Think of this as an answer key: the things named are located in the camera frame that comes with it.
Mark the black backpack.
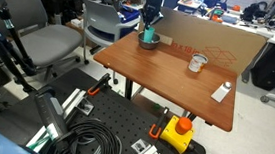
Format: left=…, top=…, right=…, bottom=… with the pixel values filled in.
left=242, top=0, right=270, bottom=25

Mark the wooden table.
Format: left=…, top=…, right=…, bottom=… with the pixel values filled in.
left=88, top=27, right=242, bottom=134

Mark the yellow emergency stop button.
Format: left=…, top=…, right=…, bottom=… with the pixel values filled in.
left=157, top=113, right=197, bottom=154

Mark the black perforated mounting table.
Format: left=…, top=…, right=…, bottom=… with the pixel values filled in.
left=0, top=60, right=214, bottom=154

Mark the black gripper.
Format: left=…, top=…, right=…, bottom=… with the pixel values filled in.
left=141, top=0, right=166, bottom=32

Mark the coil of black cables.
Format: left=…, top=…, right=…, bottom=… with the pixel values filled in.
left=49, top=114, right=127, bottom=154

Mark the grey padded office chair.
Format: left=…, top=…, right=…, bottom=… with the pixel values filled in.
left=0, top=0, right=96, bottom=86

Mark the orange black clamp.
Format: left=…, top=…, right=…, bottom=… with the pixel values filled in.
left=147, top=104, right=171, bottom=141
left=86, top=71, right=113, bottom=99

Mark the black handheld device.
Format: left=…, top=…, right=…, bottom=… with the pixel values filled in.
left=31, top=90, right=74, bottom=141

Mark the blue bin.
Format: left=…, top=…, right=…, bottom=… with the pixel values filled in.
left=116, top=5, right=142, bottom=25

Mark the teal plastic cup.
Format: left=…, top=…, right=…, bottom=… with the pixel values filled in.
left=142, top=25, right=157, bottom=44

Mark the white salt shaker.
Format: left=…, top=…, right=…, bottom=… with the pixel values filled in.
left=210, top=80, right=233, bottom=104

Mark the black tripod stand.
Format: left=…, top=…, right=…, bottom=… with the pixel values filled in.
left=0, top=8, right=44, bottom=94

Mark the light grey plastic chair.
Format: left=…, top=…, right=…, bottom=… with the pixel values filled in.
left=67, top=0, right=142, bottom=70

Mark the silver metal bowl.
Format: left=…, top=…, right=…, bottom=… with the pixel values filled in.
left=136, top=30, right=161, bottom=52

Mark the brown cardboard board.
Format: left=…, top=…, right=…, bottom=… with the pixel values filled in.
left=134, top=5, right=271, bottom=79

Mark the large black bag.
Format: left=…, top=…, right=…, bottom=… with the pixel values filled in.
left=249, top=41, right=275, bottom=92

